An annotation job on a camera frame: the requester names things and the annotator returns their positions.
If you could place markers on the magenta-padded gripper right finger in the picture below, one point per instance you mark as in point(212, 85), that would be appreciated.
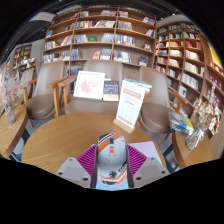
point(137, 160)

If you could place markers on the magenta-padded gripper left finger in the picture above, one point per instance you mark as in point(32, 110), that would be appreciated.
point(86, 160)

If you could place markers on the white and orange computer mouse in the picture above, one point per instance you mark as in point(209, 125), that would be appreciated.
point(111, 156)

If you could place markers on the lilac and blue mouse pad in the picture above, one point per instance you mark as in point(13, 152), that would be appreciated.
point(148, 148)

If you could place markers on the brown padded wooden armchair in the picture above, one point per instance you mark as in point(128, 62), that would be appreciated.
point(156, 113)
point(100, 66)
point(43, 106)

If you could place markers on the blue and yellow book stack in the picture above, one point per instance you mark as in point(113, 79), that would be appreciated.
point(181, 125)

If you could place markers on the white sign on wooden base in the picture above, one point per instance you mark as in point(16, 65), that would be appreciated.
point(130, 103)

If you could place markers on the round wooden side table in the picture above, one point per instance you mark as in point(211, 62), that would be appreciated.
point(196, 155)
point(11, 136)

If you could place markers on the glass vase with dried flowers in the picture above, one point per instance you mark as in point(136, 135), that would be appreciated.
point(195, 136)

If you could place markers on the dark book with yellow band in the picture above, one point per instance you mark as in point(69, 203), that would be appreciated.
point(110, 89)

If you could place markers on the white framed red-print picture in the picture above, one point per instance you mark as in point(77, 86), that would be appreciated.
point(88, 85)

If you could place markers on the light blue book stack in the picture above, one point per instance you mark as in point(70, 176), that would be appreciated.
point(143, 84)

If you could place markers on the glass vase with pink flowers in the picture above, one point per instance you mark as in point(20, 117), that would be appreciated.
point(10, 115)

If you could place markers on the angled wooden bookshelf with books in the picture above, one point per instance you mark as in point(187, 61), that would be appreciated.
point(186, 63)

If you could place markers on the tall wooden bookshelf with books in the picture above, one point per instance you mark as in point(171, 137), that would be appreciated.
point(83, 45)

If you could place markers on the distant wooden bookshelf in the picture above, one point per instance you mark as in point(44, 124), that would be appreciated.
point(21, 53)

